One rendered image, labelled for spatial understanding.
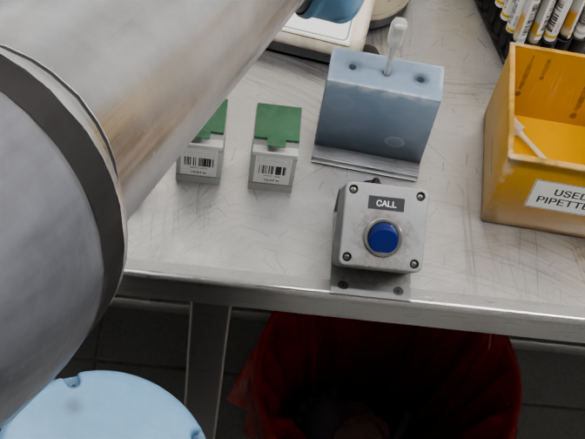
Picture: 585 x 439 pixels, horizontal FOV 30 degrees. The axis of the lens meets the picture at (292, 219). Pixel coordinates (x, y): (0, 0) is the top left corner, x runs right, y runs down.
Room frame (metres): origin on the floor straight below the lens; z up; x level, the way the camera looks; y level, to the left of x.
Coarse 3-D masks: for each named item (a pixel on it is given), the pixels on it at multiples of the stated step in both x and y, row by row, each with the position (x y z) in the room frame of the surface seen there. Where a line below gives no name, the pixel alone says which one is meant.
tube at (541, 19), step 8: (544, 0) 0.80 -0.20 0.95; (552, 0) 0.80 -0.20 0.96; (544, 8) 0.80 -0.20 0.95; (552, 8) 0.80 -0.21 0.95; (536, 16) 0.80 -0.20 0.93; (544, 16) 0.80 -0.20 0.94; (536, 24) 0.80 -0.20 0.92; (544, 24) 0.80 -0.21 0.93; (528, 32) 0.81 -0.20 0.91; (536, 32) 0.80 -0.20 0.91; (528, 40) 0.80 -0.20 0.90; (536, 40) 0.80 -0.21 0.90
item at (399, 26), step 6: (396, 18) 0.65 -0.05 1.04; (402, 18) 0.65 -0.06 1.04; (396, 24) 0.65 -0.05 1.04; (402, 24) 0.65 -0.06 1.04; (390, 30) 0.65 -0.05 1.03; (396, 30) 0.64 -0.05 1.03; (402, 30) 0.64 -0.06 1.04; (390, 36) 0.65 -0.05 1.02; (396, 36) 0.64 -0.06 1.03; (402, 36) 0.64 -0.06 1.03; (390, 42) 0.64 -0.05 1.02; (396, 42) 0.64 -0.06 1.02; (402, 42) 0.65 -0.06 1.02; (396, 48) 0.65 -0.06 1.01
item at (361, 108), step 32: (352, 64) 0.65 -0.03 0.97; (384, 64) 0.66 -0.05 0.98; (416, 64) 0.67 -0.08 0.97; (352, 96) 0.63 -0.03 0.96; (384, 96) 0.63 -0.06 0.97; (416, 96) 0.63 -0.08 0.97; (320, 128) 0.63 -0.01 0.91; (352, 128) 0.63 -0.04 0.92; (384, 128) 0.63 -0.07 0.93; (416, 128) 0.63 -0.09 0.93; (320, 160) 0.62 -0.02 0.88; (352, 160) 0.62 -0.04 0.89; (384, 160) 0.63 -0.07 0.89; (416, 160) 0.63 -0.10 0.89
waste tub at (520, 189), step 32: (512, 64) 0.69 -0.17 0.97; (544, 64) 0.72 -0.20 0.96; (576, 64) 0.72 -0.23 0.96; (512, 96) 0.65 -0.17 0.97; (544, 96) 0.72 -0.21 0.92; (576, 96) 0.72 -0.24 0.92; (512, 128) 0.62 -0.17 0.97; (544, 128) 0.71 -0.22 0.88; (576, 128) 0.71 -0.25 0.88; (512, 160) 0.59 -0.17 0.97; (544, 160) 0.59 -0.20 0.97; (576, 160) 0.67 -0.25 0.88; (512, 192) 0.59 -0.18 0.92; (544, 192) 0.59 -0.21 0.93; (576, 192) 0.59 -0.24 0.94; (512, 224) 0.59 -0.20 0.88; (544, 224) 0.59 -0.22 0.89; (576, 224) 0.59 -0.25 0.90
